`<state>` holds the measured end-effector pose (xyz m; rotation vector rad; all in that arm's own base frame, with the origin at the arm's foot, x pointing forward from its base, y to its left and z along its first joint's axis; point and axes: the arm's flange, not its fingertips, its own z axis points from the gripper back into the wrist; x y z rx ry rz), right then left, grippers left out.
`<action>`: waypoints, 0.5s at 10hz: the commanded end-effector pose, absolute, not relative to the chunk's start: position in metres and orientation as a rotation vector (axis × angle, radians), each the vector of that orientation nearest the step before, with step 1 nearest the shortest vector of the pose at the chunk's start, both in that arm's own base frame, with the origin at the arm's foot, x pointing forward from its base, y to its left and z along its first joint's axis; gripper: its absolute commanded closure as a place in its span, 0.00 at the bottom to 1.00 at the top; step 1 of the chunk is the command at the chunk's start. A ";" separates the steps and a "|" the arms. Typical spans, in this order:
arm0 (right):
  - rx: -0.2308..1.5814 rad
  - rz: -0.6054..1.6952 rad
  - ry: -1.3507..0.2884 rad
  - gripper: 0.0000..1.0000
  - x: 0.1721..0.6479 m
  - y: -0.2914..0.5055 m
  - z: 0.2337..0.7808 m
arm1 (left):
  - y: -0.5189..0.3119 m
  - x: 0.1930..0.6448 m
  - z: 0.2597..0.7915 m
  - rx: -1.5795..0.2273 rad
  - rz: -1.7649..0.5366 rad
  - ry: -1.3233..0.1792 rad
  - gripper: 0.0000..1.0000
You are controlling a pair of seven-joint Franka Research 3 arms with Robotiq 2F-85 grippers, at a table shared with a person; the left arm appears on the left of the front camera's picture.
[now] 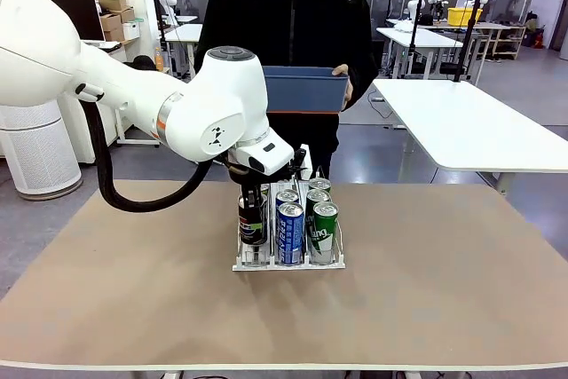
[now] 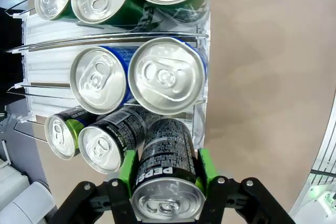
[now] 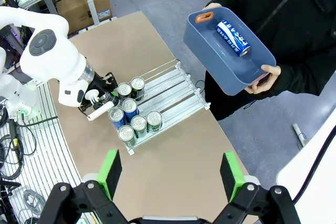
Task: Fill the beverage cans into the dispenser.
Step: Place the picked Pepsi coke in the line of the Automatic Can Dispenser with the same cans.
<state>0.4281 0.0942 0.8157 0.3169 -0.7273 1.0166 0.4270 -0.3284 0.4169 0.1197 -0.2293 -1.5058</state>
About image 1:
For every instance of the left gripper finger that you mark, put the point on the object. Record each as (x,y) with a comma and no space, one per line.
(254,201)
(242,201)

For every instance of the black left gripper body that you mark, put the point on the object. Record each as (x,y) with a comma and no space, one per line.
(246,175)

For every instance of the green beverage can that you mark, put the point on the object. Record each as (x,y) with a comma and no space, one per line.
(325,232)
(320,184)
(317,195)

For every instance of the blue plastic storage bin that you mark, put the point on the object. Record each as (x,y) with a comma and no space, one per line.
(306,90)

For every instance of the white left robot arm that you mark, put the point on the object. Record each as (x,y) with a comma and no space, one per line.
(133,86)

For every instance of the person's left forearm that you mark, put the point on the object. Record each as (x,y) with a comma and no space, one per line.
(364,81)

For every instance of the blue beverage can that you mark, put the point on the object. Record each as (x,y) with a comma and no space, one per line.
(287,195)
(290,232)

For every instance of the person's left hand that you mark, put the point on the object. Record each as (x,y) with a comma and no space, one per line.
(342,70)

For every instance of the yellow plastic bin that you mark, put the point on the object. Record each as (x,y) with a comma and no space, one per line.
(463,16)

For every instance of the white background table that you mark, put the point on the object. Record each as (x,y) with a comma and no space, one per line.
(182,33)
(417,37)

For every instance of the black tripod pole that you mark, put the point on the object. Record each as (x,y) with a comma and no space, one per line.
(466,41)

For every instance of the wooden shelf table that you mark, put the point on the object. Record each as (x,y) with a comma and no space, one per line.
(501,25)

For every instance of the small wooden side table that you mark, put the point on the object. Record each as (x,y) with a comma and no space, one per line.
(137,142)

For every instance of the red fire extinguisher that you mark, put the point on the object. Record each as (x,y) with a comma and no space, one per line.
(537,37)

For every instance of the orange bottle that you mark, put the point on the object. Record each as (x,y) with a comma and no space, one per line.
(158,59)

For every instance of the black bag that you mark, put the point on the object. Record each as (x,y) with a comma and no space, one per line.
(142,61)

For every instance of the large white table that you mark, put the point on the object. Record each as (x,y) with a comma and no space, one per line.
(466,121)

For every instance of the person in black hoodie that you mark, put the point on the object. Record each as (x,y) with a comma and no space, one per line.
(288,19)

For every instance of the white carton box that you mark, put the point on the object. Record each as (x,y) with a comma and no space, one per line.
(131,29)

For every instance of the black keyboard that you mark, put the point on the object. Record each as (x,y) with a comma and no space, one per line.
(104,45)

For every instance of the small cardboard box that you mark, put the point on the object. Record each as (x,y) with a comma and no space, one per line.
(110,21)
(126,14)
(114,34)

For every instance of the white air purifier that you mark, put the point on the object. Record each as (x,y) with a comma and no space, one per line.
(35,152)

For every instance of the black computer monitor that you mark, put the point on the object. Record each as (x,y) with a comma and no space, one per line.
(84,10)

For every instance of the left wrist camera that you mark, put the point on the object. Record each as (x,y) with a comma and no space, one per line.
(301,159)

